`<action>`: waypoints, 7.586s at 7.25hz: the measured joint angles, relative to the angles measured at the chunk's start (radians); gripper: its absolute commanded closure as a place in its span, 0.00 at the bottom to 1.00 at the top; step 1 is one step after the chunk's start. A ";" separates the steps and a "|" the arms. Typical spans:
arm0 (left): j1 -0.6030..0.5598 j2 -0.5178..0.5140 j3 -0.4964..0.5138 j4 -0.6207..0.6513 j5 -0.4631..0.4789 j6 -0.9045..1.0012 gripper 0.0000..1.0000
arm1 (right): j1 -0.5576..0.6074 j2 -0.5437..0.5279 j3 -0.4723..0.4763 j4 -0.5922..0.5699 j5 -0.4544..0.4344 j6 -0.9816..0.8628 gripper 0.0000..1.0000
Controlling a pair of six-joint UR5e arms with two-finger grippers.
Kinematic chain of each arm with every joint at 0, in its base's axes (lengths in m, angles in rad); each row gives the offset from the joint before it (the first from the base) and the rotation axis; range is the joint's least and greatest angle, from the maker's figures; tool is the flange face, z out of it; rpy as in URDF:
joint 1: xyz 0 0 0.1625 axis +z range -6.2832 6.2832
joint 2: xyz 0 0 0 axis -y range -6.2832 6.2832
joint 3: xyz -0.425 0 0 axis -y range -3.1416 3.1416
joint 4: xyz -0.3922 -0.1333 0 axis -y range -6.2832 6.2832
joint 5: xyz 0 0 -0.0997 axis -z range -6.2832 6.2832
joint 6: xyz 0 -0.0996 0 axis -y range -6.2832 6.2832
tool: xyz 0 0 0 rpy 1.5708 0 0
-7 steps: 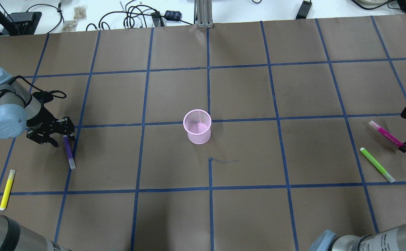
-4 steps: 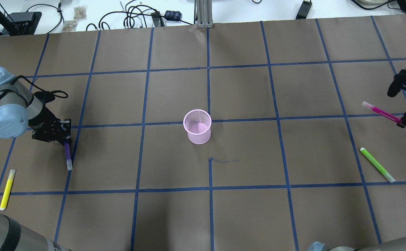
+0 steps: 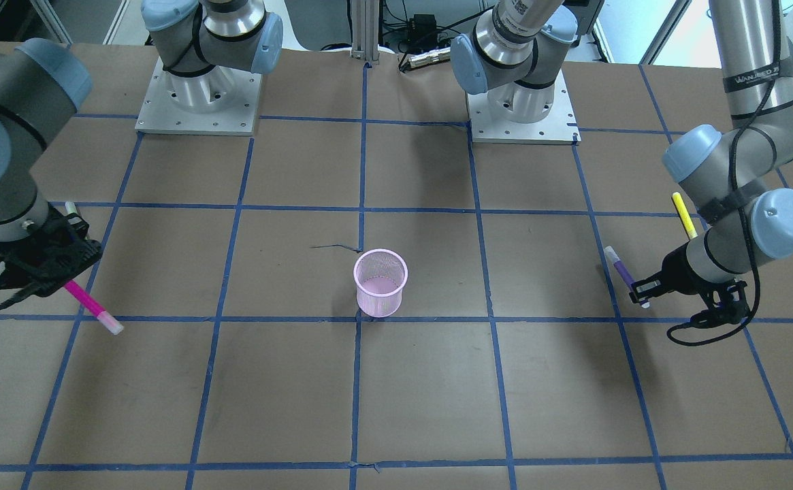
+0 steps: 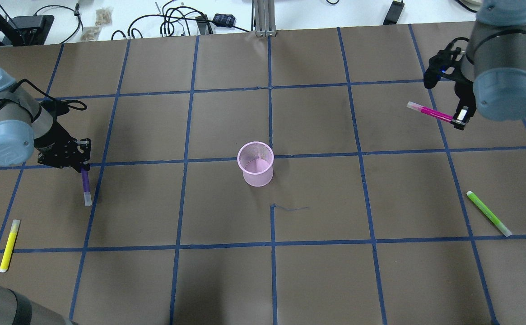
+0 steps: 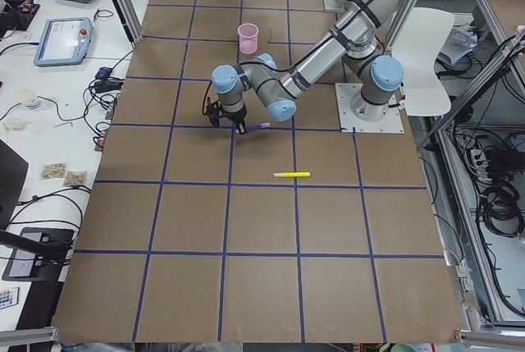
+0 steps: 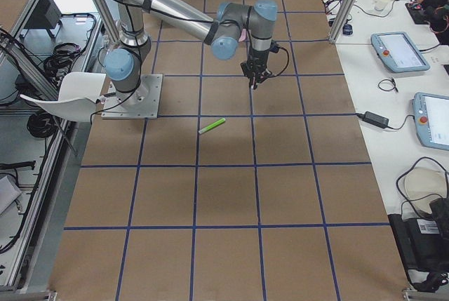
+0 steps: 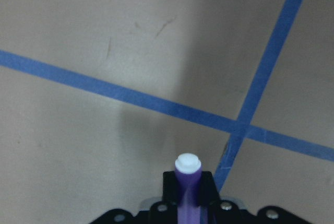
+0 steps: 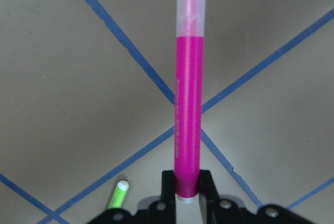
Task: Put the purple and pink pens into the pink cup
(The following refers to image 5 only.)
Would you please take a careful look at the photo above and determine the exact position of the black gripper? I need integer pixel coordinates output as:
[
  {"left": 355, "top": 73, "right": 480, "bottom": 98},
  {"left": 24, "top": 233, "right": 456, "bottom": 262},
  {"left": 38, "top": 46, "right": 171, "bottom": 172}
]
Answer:
[{"left": 204, "top": 97, "right": 248, "bottom": 135}]

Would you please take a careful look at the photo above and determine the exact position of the black camera stand base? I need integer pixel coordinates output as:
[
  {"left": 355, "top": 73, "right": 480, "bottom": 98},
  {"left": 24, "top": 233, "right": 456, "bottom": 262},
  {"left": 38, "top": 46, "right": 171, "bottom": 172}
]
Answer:
[{"left": 1, "top": 227, "right": 74, "bottom": 281}]

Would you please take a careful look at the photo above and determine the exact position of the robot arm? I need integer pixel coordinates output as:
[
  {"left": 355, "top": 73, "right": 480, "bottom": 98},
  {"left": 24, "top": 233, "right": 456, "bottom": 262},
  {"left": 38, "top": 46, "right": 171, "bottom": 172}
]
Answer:
[{"left": 202, "top": 0, "right": 404, "bottom": 135}]

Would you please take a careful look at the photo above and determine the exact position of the near blue teach pendant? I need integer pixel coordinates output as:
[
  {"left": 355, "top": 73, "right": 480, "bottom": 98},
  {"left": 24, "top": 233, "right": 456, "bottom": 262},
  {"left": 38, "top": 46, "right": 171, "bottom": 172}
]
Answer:
[{"left": 34, "top": 17, "right": 93, "bottom": 67}]

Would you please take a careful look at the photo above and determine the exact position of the pink mesh cup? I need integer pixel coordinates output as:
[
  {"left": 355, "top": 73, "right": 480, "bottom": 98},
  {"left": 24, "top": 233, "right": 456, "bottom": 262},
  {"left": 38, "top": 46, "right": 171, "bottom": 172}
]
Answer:
[{"left": 237, "top": 23, "right": 259, "bottom": 55}]

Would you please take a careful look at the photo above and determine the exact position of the white chair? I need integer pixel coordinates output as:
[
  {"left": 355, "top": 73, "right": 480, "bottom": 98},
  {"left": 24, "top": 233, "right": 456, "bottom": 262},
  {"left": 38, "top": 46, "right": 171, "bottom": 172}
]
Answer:
[{"left": 391, "top": 7, "right": 454, "bottom": 117}]

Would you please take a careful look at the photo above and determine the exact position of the yellow highlighter pen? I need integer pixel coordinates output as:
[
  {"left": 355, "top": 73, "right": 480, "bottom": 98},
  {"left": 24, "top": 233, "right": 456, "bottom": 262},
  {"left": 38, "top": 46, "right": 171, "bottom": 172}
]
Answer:
[{"left": 272, "top": 171, "right": 311, "bottom": 178}]

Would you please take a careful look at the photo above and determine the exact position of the purple highlighter pen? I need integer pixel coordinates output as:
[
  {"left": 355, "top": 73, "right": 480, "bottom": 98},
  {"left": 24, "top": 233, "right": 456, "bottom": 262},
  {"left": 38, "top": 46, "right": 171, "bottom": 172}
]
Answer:
[{"left": 246, "top": 122, "right": 271, "bottom": 131}]

